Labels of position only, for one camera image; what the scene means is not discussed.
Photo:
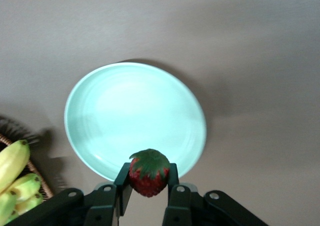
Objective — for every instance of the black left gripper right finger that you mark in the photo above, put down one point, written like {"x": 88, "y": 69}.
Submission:
{"x": 190, "y": 208}

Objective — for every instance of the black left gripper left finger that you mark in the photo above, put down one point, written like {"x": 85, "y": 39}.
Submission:
{"x": 100, "y": 206}

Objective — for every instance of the red strawberry large green calyx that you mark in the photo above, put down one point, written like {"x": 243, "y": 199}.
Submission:
{"x": 150, "y": 178}

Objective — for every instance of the pale green round plate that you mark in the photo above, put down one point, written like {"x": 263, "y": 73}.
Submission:
{"x": 135, "y": 115}

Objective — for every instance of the brown wicker basket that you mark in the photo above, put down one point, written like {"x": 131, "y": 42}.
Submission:
{"x": 37, "y": 176}

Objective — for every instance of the greenish yellow banana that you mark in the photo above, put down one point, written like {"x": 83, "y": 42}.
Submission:
{"x": 28, "y": 203}
{"x": 26, "y": 186}

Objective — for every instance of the long yellow banana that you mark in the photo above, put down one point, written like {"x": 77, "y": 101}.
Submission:
{"x": 12, "y": 161}
{"x": 7, "y": 208}

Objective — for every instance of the large table cover mat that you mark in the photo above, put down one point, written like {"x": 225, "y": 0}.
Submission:
{"x": 225, "y": 35}

